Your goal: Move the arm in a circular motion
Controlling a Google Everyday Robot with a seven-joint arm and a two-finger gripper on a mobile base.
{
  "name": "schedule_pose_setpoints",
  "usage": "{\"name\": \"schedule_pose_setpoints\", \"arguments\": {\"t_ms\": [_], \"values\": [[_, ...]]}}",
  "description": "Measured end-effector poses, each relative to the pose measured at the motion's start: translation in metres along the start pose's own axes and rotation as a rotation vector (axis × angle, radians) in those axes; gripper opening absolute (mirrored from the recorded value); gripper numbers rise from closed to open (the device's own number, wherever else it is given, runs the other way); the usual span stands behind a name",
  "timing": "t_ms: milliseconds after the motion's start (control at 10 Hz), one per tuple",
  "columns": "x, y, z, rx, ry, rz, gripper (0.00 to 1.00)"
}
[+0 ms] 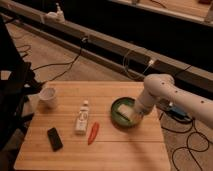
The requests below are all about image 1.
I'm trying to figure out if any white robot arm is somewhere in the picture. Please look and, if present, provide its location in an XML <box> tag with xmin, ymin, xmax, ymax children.
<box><xmin>133</xmin><ymin>74</ymin><xmax>213</xmax><ymax>129</ymax></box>

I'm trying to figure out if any white sponge in bowl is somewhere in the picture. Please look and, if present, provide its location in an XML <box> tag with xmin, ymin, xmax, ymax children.
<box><xmin>117</xmin><ymin>104</ymin><xmax>133</xmax><ymax>119</ymax></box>

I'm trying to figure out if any green round bowl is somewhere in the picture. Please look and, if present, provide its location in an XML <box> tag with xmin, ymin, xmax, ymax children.
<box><xmin>110</xmin><ymin>97</ymin><xmax>142</xmax><ymax>128</ymax></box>

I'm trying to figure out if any blue box on floor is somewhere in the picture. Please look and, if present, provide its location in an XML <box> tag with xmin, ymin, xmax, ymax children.
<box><xmin>169</xmin><ymin>106</ymin><xmax>187</xmax><ymax>118</ymax></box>

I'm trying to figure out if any red chili pepper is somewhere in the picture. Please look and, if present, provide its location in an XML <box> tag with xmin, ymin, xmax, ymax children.
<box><xmin>88</xmin><ymin>122</ymin><xmax>99</xmax><ymax>145</ymax></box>

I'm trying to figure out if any white tube bottle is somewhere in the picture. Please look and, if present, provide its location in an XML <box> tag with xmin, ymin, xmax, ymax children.
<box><xmin>75</xmin><ymin>100</ymin><xmax>89</xmax><ymax>135</ymax></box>

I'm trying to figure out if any black smartphone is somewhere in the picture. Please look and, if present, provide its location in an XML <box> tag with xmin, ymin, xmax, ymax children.
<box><xmin>47</xmin><ymin>128</ymin><xmax>63</xmax><ymax>151</ymax></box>

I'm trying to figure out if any white paper cup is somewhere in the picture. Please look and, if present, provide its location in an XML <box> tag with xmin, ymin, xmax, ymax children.
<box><xmin>39</xmin><ymin>88</ymin><xmax>56</xmax><ymax>108</ymax></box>

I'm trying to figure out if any black floor cable right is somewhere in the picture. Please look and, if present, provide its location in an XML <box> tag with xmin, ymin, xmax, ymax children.
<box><xmin>158</xmin><ymin>109</ymin><xmax>213</xmax><ymax>171</ymax></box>

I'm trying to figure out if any black floor cable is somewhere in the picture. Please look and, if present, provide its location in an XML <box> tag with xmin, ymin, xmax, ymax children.
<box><xmin>15</xmin><ymin>36</ymin><xmax>90</xmax><ymax>84</ymax></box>
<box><xmin>158</xmin><ymin>109</ymin><xmax>213</xmax><ymax>171</ymax></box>

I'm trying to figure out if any white cable on rail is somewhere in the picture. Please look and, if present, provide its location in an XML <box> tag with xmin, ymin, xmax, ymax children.
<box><xmin>121</xmin><ymin>49</ymin><xmax>156</xmax><ymax>80</ymax></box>

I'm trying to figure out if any long metal rail beam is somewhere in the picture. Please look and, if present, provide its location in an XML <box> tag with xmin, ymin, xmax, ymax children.
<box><xmin>0</xmin><ymin>0</ymin><xmax>213</xmax><ymax>93</ymax></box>

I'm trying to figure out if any white object on rail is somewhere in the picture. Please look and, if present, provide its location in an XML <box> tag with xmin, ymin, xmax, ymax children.
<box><xmin>46</xmin><ymin>4</ymin><xmax>65</xmax><ymax>22</ymax></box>

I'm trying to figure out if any black floor cable left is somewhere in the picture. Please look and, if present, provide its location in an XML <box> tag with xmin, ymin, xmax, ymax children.
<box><xmin>15</xmin><ymin>36</ymin><xmax>90</xmax><ymax>84</ymax></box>

